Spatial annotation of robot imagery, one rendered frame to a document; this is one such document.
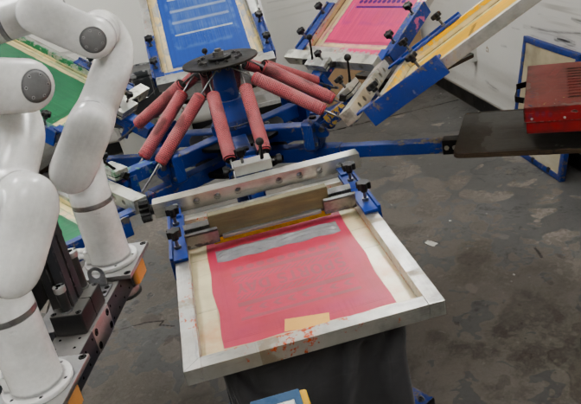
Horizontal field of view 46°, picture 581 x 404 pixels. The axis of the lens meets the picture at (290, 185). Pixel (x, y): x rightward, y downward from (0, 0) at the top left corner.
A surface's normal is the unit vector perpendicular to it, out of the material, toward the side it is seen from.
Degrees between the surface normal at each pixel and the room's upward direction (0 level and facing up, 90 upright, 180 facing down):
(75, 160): 89
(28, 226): 85
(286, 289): 0
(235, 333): 0
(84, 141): 89
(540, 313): 0
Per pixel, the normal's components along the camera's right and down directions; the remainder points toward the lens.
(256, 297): -0.18, -0.90
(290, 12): 0.19, 0.36
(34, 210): 0.73, 0.07
